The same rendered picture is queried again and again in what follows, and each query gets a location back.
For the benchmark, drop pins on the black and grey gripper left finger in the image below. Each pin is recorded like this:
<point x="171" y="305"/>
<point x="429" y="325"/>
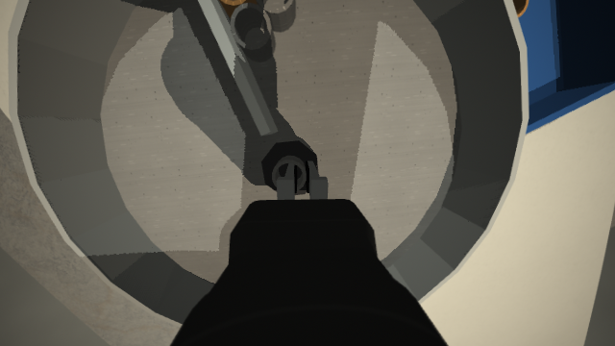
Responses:
<point x="287" y="185"/>

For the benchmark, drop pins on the bronze bushing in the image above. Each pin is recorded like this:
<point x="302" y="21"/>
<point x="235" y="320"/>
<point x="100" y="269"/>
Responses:
<point x="230" y="5"/>
<point x="520" y="6"/>

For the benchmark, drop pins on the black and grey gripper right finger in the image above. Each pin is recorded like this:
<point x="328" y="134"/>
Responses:
<point x="317" y="186"/>

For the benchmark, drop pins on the blue open crate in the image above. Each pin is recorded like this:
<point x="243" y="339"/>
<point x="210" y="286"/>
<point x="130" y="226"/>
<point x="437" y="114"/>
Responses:
<point x="571" y="55"/>

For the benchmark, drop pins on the dark grey metal bushing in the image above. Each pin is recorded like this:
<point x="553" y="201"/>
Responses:
<point x="246" y="17"/>
<point x="290" y="159"/>
<point x="282" y="18"/>

